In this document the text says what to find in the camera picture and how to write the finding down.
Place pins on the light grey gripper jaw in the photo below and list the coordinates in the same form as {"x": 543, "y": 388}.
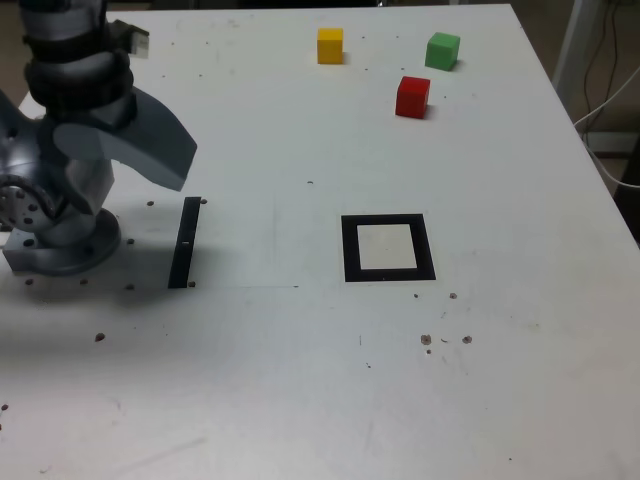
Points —
{"x": 160, "y": 145}

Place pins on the white metal post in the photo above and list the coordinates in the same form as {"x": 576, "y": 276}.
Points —
{"x": 575, "y": 40}

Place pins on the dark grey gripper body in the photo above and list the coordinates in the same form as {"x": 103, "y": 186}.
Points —
{"x": 117, "y": 114}

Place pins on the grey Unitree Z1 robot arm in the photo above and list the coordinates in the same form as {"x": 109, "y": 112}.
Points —
{"x": 65, "y": 20}

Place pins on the black tape strip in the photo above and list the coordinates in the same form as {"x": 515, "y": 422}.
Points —
{"x": 181, "y": 265}

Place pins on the red cube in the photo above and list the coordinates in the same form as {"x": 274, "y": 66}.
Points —
{"x": 412, "y": 97}

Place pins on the green cube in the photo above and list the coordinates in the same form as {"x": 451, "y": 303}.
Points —
{"x": 441, "y": 52}

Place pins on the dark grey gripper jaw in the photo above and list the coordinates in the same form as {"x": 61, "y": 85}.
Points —
{"x": 46, "y": 142}

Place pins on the yellow cube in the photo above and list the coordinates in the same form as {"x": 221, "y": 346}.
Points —
{"x": 330, "y": 47}

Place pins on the black tape square outline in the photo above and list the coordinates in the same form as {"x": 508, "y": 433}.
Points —
{"x": 350, "y": 250}

